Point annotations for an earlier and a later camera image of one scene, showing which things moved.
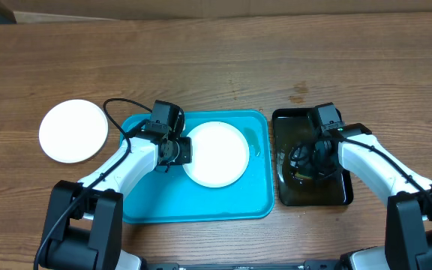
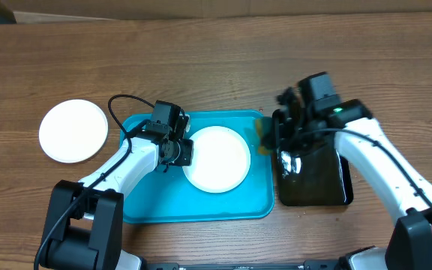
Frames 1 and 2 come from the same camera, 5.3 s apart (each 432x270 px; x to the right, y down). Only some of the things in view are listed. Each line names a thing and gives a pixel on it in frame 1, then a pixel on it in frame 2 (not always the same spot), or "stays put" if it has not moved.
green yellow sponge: x=298 y=175 to x=260 y=125
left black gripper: x=186 y=142 stays put
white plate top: x=73 y=131 stays put
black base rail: x=324 y=265 stays put
